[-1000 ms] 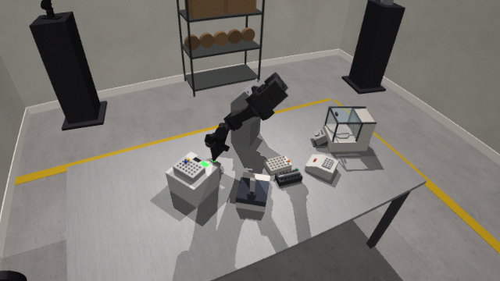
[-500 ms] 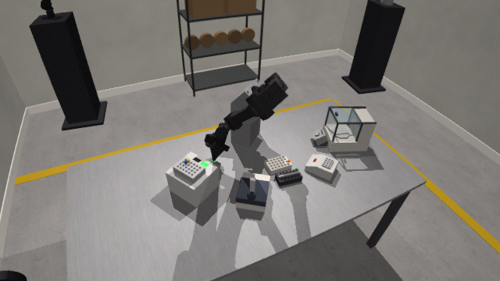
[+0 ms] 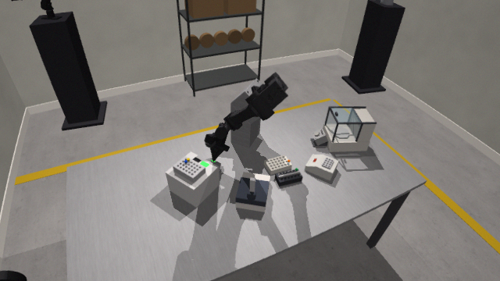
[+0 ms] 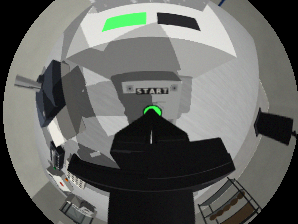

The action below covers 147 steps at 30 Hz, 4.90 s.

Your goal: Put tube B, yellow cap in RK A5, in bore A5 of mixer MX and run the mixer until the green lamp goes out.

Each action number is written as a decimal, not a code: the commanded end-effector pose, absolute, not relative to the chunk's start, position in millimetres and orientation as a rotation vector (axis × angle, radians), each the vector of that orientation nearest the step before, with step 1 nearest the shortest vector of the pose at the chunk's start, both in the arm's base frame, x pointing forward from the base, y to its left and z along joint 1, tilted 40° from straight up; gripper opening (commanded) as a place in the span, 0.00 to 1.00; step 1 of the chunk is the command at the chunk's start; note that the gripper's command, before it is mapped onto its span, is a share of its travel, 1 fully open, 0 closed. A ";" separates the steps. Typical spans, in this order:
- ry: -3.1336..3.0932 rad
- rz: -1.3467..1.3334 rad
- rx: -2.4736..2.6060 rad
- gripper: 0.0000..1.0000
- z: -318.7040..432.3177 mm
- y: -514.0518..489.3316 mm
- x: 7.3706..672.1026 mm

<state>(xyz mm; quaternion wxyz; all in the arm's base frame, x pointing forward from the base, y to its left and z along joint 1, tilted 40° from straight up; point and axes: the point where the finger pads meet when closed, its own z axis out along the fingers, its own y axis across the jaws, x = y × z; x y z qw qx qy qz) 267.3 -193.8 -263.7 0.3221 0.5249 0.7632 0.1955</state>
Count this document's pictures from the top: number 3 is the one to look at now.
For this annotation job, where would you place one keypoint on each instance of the white tube rack with round holes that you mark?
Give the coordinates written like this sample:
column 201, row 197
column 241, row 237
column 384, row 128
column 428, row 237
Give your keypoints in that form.
column 278, row 164

